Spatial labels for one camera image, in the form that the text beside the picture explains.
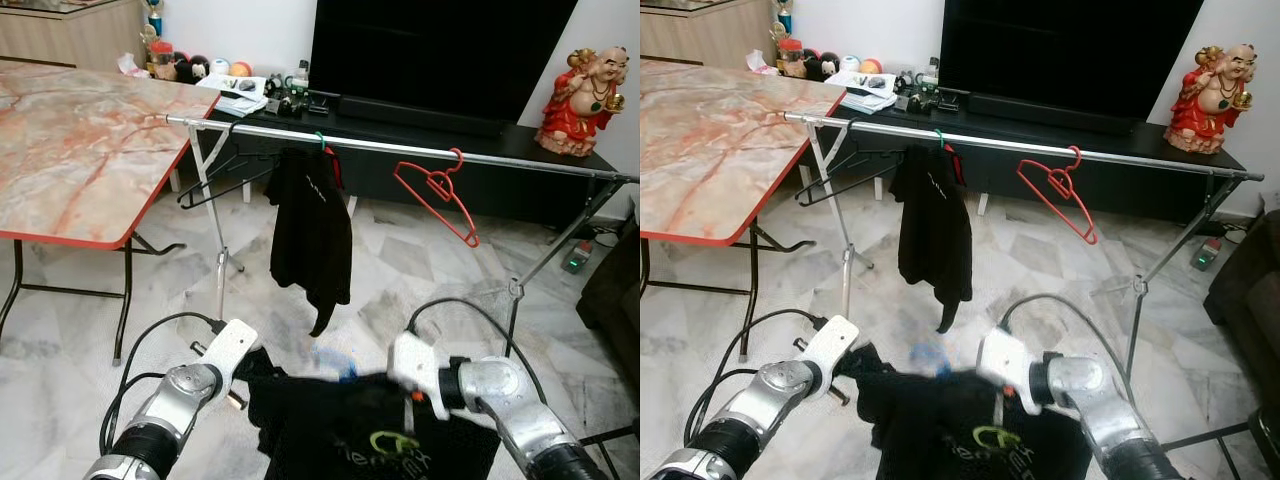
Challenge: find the black shirt green logo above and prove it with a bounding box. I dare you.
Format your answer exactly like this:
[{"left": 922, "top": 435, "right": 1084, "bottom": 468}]
[
  {"left": 858, "top": 345, "right": 1096, "bottom": 480},
  {"left": 245, "top": 345, "right": 501, "bottom": 480}
]

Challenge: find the black thin hanger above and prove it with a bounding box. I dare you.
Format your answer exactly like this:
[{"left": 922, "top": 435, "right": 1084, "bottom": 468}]
[
  {"left": 178, "top": 150, "right": 276, "bottom": 211},
  {"left": 795, "top": 148, "right": 896, "bottom": 208}
]

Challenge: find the red plastic hanger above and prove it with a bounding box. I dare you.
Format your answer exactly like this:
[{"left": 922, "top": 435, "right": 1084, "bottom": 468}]
[
  {"left": 1017, "top": 146, "right": 1099, "bottom": 246},
  {"left": 393, "top": 148, "right": 481, "bottom": 249}
]

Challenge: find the black t-shirt red collar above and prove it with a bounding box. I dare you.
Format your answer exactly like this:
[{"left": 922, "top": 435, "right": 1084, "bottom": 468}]
[
  {"left": 890, "top": 143, "right": 973, "bottom": 334},
  {"left": 265, "top": 145, "right": 353, "bottom": 338}
]

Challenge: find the dark brown sofa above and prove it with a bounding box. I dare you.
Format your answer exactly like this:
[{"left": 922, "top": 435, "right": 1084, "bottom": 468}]
[
  {"left": 578, "top": 215, "right": 640, "bottom": 401},
  {"left": 1203, "top": 208, "right": 1280, "bottom": 401}
]

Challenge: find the silver metal clothes rack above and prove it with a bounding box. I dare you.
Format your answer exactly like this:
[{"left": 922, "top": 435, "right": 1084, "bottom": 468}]
[
  {"left": 783, "top": 110, "right": 1266, "bottom": 383},
  {"left": 163, "top": 112, "right": 640, "bottom": 359}
]

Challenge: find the marble pattern folding table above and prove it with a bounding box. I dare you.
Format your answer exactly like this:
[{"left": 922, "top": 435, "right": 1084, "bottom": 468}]
[
  {"left": 640, "top": 58, "right": 849, "bottom": 363},
  {"left": 0, "top": 58, "right": 221, "bottom": 366}
]

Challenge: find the black metal floor stand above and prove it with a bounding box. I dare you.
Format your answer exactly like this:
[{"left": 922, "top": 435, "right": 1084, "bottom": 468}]
[
  {"left": 1160, "top": 420, "right": 1280, "bottom": 480},
  {"left": 580, "top": 425, "right": 640, "bottom": 480}
]

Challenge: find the light blue paper stack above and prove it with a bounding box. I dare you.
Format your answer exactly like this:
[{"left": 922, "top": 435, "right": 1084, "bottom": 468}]
[
  {"left": 215, "top": 90, "right": 269, "bottom": 116},
  {"left": 843, "top": 88, "right": 898, "bottom": 114}
]

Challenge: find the black soundbar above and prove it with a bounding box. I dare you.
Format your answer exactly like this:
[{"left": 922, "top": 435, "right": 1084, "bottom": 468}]
[
  {"left": 337, "top": 95, "right": 506, "bottom": 138},
  {"left": 965, "top": 92, "right": 1136, "bottom": 136}
]

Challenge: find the black television console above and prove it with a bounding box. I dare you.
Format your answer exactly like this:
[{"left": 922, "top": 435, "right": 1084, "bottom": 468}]
[
  {"left": 780, "top": 78, "right": 1249, "bottom": 223},
  {"left": 150, "top": 80, "right": 626, "bottom": 226}
]

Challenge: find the black flat television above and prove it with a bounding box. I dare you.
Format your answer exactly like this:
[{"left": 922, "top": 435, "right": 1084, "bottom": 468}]
[
  {"left": 940, "top": 0, "right": 1206, "bottom": 123},
  {"left": 310, "top": 0, "right": 581, "bottom": 126}
]

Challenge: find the light wooden cabinet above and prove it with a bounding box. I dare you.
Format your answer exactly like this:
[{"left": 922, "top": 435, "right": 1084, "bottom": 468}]
[
  {"left": 0, "top": 0, "right": 149, "bottom": 71},
  {"left": 640, "top": 0, "right": 776, "bottom": 66}
]

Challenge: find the red laughing Buddha statue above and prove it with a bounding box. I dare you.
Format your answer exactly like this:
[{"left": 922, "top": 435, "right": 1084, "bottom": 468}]
[
  {"left": 1163, "top": 43, "right": 1258, "bottom": 156},
  {"left": 535, "top": 45, "right": 631, "bottom": 159}
]

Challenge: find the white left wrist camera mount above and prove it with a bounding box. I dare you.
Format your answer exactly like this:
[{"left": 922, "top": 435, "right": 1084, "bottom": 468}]
[
  {"left": 795, "top": 315, "right": 861, "bottom": 401},
  {"left": 190, "top": 318, "right": 259, "bottom": 406}
]

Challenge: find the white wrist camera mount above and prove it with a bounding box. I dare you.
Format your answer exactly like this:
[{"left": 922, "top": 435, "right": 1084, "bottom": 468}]
[
  {"left": 795, "top": 315, "right": 861, "bottom": 401},
  {"left": 388, "top": 332, "right": 451, "bottom": 421},
  {"left": 190, "top": 318, "right": 259, "bottom": 406},
  {"left": 975, "top": 327, "right": 1046, "bottom": 416}
]

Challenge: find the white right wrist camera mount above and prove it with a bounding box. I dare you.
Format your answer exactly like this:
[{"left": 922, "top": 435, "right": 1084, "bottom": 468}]
[
  {"left": 975, "top": 327, "right": 1046, "bottom": 416},
  {"left": 388, "top": 332, "right": 451, "bottom": 421}
]

